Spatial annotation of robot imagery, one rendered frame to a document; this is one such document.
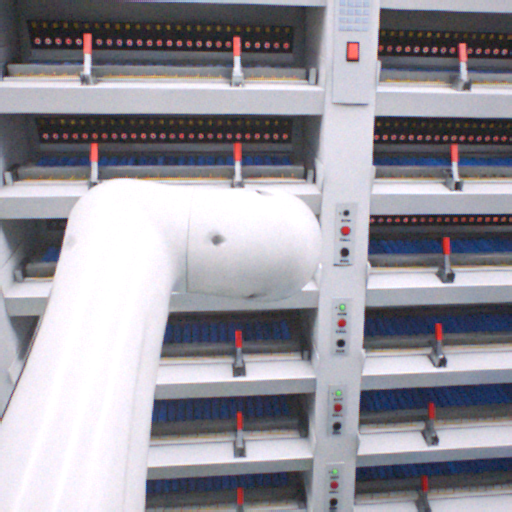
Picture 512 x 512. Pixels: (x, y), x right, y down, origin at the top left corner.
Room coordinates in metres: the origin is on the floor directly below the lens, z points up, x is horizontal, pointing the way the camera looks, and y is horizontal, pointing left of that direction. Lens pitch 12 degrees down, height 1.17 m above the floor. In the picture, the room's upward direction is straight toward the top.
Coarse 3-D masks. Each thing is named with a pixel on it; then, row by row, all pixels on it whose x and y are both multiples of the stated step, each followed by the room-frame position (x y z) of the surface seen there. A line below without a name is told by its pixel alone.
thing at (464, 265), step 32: (384, 224) 1.05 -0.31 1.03; (416, 224) 1.06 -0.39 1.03; (448, 224) 1.07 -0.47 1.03; (480, 224) 1.07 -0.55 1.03; (384, 256) 0.95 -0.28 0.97; (416, 256) 0.95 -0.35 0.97; (448, 256) 0.91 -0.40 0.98; (480, 256) 0.96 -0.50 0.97; (384, 288) 0.87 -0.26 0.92; (416, 288) 0.88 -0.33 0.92; (448, 288) 0.89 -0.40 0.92; (480, 288) 0.89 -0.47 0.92
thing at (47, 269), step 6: (30, 264) 0.87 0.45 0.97; (36, 264) 0.88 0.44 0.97; (42, 264) 0.88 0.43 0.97; (48, 264) 0.88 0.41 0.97; (54, 264) 0.88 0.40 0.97; (30, 270) 0.87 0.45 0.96; (36, 270) 0.87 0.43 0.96; (42, 270) 0.87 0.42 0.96; (48, 270) 0.87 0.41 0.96; (54, 270) 0.87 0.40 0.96; (30, 276) 0.87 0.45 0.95; (36, 276) 0.86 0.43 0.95
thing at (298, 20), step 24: (24, 0) 1.01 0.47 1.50; (48, 0) 1.01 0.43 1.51; (72, 0) 1.02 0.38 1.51; (96, 0) 1.02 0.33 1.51; (120, 0) 1.02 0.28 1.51; (24, 24) 1.01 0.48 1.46; (264, 24) 1.05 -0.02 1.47; (288, 24) 1.06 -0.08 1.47; (384, 24) 1.08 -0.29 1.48; (408, 24) 1.08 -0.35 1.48; (432, 24) 1.09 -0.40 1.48; (456, 24) 1.09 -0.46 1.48; (480, 24) 1.10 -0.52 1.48; (504, 24) 1.10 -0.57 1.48; (24, 48) 1.01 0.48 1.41; (456, 120) 1.09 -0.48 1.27; (480, 120) 1.10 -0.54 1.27; (504, 120) 1.10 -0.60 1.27; (288, 312) 1.06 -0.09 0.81
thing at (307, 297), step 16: (32, 240) 0.96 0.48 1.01; (16, 256) 0.87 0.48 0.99; (32, 256) 0.95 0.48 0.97; (0, 272) 0.80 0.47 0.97; (16, 272) 0.85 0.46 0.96; (320, 272) 0.85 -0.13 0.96; (0, 288) 0.80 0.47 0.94; (16, 288) 0.83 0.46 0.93; (32, 288) 0.84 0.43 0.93; (48, 288) 0.84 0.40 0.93; (304, 288) 0.86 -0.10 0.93; (16, 304) 0.81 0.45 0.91; (32, 304) 0.82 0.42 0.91; (176, 304) 0.84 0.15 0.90; (192, 304) 0.85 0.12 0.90; (208, 304) 0.85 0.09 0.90; (224, 304) 0.85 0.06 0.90; (240, 304) 0.86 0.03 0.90; (256, 304) 0.86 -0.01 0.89; (272, 304) 0.86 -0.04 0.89; (288, 304) 0.87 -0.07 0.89; (304, 304) 0.87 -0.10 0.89
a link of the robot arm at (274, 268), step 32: (224, 192) 0.41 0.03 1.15; (256, 192) 0.41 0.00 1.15; (192, 224) 0.38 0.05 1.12; (224, 224) 0.38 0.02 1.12; (256, 224) 0.38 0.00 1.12; (288, 224) 0.38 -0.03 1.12; (192, 256) 0.37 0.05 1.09; (224, 256) 0.37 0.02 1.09; (256, 256) 0.37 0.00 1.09; (288, 256) 0.38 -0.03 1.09; (320, 256) 0.41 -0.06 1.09; (192, 288) 0.39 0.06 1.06; (224, 288) 0.39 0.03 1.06; (256, 288) 0.38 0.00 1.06; (288, 288) 0.39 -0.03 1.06
